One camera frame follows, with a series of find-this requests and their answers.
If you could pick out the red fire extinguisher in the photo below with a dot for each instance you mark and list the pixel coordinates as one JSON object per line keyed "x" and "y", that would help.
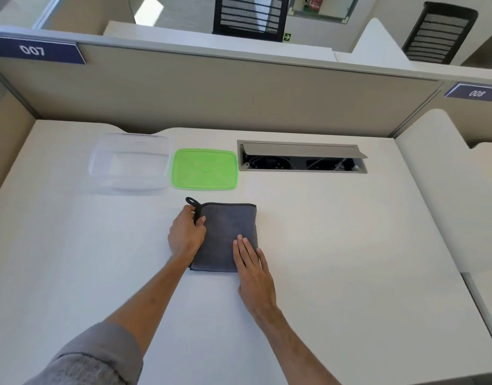
{"x": 317, "y": 1}

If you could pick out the beige desk partition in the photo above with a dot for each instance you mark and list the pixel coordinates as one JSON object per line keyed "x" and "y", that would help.
{"x": 230, "y": 92}

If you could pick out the beige side partition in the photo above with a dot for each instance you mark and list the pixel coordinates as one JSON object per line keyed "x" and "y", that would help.
{"x": 7, "y": 140}

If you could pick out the person's left hand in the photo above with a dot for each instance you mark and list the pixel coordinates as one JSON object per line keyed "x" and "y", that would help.
{"x": 186, "y": 238}

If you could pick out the green plastic lid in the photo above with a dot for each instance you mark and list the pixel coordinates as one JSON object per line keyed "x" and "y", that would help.
{"x": 204, "y": 169}

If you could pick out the blue number label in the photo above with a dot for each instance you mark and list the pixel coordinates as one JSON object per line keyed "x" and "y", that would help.
{"x": 474, "y": 92}
{"x": 33, "y": 50}

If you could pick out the white desk divider panel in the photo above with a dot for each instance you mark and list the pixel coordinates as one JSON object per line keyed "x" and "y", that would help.
{"x": 442, "y": 188}

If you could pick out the person's left forearm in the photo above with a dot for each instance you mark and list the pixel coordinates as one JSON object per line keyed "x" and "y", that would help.
{"x": 152, "y": 298}

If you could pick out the person's right little finger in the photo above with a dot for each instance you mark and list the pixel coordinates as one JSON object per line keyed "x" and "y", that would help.
{"x": 262, "y": 261}

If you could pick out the person's right forearm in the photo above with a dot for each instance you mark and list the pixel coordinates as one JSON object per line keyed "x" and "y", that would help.
{"x": 298, "y": 348}

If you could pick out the grey shirt sleeve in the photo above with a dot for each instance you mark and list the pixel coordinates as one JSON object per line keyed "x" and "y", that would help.
{"x": 93, "y": 356}

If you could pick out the clear plastic container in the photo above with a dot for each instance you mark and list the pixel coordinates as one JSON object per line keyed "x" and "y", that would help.
{"x": 128, "y": 166}

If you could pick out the person's right hand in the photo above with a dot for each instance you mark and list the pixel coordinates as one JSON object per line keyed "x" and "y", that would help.
{"x": 256, "y": 282}

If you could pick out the black mesh office chair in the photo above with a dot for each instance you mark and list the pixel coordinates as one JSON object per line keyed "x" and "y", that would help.
{"x": 250, "y": 17}
{"x": 440, "y": 34}

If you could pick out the person's right middle finger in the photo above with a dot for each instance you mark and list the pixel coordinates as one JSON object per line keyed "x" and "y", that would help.
{"x": 243, "y": 252}

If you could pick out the person's left thumb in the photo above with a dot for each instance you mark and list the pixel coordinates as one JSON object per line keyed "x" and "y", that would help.
{"x": 201, "y": 221}

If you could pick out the grey microfiber cloth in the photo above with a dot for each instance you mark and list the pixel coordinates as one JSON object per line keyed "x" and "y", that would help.
{"x": 226, "y": 224}

